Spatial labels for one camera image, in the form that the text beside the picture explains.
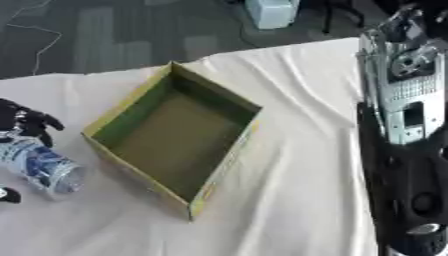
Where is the white box on floor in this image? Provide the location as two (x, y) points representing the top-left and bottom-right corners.
(243, 0), (301, 31)

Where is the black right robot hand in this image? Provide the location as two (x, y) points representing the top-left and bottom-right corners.
(372, 0), (448, 44)

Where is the tan cardboard box green inside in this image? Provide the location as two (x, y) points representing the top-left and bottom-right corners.
(80, 60), (265, 222)

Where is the thin white floor cable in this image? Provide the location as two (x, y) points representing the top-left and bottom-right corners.
(3, 0), (65, 77)

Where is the thin black floor cable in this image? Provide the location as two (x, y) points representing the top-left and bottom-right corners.
(224, 0), (266, 49)

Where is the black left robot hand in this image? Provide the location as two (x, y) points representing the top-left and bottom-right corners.
(0, 98), (67, 205)

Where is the black chair base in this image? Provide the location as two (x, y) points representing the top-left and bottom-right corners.
(318, 0), (368, 35)

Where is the clear plastic bottle blue label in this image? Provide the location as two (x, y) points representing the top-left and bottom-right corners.
(0, 134), (88, 196)

